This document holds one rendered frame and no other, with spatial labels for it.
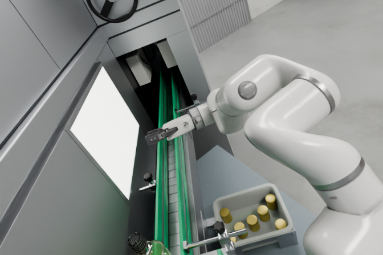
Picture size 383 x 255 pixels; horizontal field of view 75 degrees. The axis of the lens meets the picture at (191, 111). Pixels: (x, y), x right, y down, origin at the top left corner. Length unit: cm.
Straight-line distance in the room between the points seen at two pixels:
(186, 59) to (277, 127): 94
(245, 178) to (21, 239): 78
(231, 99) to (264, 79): 7
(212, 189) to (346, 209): 70
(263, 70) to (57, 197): 49
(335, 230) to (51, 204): 49
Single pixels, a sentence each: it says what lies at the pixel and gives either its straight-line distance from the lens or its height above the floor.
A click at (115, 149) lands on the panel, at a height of 111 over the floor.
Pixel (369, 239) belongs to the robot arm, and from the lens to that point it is 44.
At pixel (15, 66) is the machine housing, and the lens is 69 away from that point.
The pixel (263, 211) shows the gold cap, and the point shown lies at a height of 81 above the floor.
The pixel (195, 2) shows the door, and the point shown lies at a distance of 416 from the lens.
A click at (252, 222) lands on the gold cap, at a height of 81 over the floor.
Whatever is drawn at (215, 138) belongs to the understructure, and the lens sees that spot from 157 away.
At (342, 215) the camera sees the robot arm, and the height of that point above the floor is 120.
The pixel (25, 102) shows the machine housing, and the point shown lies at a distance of 67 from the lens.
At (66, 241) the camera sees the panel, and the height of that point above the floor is 120.
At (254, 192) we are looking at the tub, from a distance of 92.
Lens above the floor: 158
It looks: 33 degrees down
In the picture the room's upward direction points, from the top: 24 degrees counter-clockwise
